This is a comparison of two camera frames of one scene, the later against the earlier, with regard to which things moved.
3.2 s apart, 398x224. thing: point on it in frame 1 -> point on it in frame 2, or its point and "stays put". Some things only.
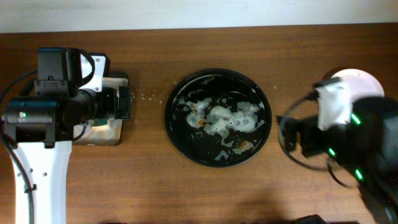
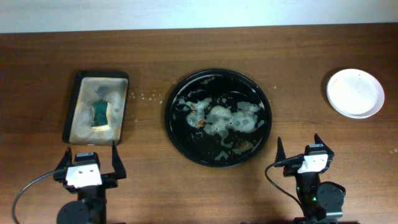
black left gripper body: x=124 y=102 -> x=109 y=179
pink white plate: x=360 y=83 stays put
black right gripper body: x=289 y=134 -> x=289 y=170
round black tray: x=217 y=117 stays put
